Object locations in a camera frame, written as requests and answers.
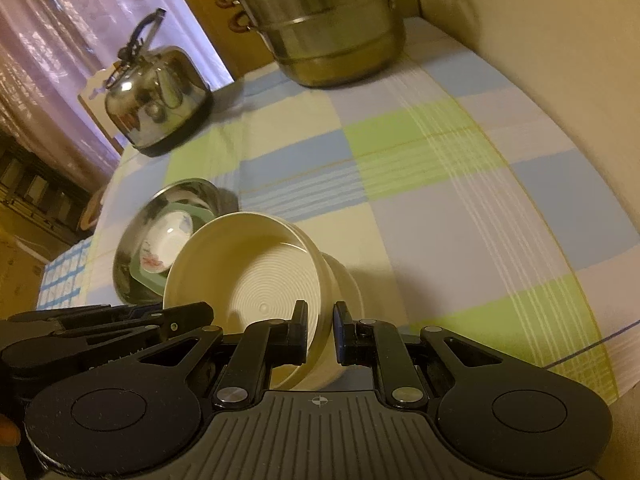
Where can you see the plaid tablecloth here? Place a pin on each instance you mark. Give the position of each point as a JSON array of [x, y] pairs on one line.
[[425, 185]]

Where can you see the stainless steel kettle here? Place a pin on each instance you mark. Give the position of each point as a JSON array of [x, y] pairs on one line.
[[150, 100]]

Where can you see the black metal rack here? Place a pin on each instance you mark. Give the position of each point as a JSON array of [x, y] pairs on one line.
[[35, 185]]

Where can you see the cream round bowl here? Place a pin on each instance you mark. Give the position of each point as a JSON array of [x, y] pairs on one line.
[[260, 270]]

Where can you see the person's left hand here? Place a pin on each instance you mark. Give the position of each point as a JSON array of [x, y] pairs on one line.
[[9, 432]]

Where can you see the wicker basket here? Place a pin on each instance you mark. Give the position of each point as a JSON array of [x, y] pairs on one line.
[[92, 210]]

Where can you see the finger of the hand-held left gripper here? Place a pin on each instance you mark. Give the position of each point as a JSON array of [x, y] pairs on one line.
[[190, 316], [110, 335]]

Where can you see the green square plate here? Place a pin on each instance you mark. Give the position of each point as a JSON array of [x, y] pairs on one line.
[[145, 275]]

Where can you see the stainless steel steamer pot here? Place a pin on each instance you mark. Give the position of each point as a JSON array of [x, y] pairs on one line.
[[330, 25]]

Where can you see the blue checkered cloth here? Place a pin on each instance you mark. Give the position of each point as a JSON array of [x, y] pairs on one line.
[[65, 275]]

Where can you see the purple floral curtain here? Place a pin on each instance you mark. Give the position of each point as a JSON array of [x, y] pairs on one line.
[[60, 35]]

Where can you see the large stainless steel basin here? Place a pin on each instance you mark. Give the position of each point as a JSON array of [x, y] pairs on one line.
[[125, 270]]

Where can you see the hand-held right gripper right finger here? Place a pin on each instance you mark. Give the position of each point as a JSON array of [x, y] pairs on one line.
[[341, 332]]

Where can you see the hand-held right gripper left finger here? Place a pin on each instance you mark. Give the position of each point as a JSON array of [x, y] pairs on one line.
[[300, 332]]

